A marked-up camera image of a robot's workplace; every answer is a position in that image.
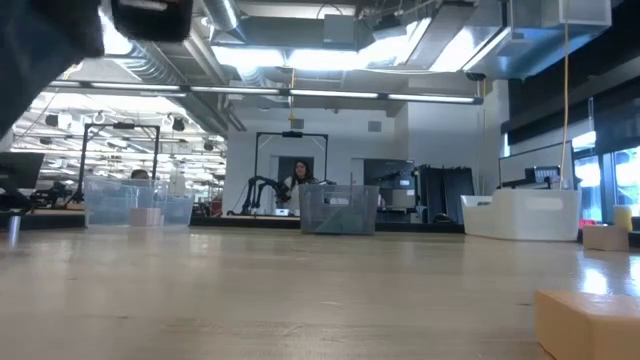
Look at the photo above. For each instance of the black table frame rail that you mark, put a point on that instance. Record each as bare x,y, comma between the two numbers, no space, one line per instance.
250,226

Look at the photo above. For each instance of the long ceiling light strip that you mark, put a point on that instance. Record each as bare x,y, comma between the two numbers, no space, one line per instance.
235,90

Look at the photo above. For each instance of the person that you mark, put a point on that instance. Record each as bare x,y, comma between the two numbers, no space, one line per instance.
301,172
140,174

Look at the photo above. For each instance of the yellow cup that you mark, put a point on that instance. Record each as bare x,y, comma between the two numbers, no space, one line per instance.
623,217

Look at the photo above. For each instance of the orange block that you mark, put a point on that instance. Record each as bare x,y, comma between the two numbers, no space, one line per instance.
585,325

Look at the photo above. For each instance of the white plastic bin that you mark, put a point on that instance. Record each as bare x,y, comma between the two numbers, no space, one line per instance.
525,220

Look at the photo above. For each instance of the black monitor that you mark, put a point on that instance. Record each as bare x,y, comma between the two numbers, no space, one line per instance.
20,170

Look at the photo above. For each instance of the rectangular metal duct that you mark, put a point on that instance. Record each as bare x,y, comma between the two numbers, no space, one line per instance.
525,45

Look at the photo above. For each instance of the dark cabinet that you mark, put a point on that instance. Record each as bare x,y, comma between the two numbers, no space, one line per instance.
445,192

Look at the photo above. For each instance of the grey wall vent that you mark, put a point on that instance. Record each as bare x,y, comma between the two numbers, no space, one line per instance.
374,126

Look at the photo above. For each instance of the black desk device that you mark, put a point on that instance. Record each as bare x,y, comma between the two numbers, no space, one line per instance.
542,175

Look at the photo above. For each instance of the grey hanging box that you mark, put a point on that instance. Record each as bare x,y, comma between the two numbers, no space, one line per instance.
296,123

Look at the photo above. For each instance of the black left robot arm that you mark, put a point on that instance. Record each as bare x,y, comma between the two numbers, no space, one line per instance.
40,50

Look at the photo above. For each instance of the black gantry frame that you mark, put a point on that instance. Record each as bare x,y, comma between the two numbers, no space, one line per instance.
84,165
270,133

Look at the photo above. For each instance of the grey translucent bin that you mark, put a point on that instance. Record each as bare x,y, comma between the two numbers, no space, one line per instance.
340,197

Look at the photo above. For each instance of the clear plastic bin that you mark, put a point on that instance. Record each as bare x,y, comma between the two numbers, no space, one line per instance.
110,200

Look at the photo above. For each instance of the black background robot arm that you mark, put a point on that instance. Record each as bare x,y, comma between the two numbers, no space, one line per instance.
50,192
260,187

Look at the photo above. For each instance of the silver spiral duct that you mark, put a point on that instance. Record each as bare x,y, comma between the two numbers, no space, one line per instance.
165,65

